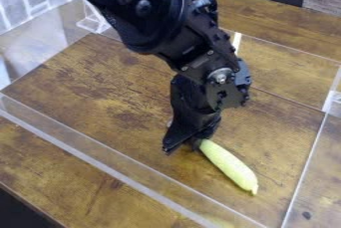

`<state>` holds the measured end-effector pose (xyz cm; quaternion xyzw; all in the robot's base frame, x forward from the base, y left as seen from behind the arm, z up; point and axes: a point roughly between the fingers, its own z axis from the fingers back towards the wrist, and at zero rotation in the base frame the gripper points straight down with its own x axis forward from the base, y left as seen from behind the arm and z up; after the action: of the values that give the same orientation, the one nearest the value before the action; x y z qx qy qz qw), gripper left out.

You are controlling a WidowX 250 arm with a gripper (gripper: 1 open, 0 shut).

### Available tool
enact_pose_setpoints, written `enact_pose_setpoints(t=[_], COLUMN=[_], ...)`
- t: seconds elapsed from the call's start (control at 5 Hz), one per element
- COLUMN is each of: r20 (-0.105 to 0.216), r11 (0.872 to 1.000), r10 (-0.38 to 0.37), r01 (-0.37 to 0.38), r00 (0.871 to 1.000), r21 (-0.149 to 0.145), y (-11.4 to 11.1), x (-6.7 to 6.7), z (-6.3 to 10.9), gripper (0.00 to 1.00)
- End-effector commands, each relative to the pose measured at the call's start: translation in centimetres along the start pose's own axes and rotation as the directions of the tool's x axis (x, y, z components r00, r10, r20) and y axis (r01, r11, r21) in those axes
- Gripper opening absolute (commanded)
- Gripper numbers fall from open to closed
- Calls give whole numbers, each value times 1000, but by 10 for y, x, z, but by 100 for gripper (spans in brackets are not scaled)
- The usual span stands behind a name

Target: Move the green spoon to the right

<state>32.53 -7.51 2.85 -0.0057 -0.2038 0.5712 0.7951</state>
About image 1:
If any green handled metal spoon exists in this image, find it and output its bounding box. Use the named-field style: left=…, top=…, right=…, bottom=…
left=194, top=138, right=259, bottom=196

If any clear acrylic triangular bracket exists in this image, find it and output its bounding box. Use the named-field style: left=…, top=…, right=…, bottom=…
left=76, top=0, right=110, bottom=34

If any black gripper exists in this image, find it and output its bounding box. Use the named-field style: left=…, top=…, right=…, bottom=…
left=163, top=75, right=221, bottom=154

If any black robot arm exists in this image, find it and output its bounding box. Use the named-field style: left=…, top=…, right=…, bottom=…
left=87, top=0, right=251, bottom=153

